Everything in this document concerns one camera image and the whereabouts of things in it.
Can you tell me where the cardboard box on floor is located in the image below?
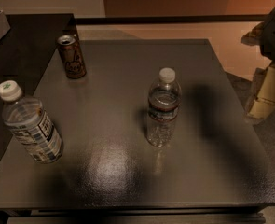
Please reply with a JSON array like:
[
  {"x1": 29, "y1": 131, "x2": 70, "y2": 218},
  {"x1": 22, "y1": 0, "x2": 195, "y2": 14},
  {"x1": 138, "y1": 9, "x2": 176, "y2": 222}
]
[{"x1": 244, "y1": 62, "x2": 275, "y2": 124}]

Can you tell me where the dark object right edge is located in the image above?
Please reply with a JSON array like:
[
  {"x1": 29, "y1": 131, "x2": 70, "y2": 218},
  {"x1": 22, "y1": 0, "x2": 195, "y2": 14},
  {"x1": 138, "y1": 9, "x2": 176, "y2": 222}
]
[{"x1": 241, "y1": 7, "x2": 275, "y2": 62}]

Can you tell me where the brown drink can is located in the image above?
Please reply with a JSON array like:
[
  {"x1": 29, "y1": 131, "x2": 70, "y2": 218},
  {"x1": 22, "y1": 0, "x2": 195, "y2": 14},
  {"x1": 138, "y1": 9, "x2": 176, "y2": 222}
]
[{"x1": 57, "y1": 35, "x2": 87, "y2": 79}]

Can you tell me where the clear water bottle white cap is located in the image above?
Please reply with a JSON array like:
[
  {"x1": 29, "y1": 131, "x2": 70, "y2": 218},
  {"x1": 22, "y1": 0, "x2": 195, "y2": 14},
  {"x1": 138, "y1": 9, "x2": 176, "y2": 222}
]
[{"x1": 146, "y1": 67, "x2": 182, "y2": 147}]

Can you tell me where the labelled plastic bottle white cap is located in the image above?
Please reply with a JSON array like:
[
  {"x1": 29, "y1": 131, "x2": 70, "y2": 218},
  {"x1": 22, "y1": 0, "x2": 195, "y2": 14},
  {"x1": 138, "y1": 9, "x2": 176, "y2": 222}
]
[{"x1": 0, "y1": 80, "x2": 63, "y2": 163}]

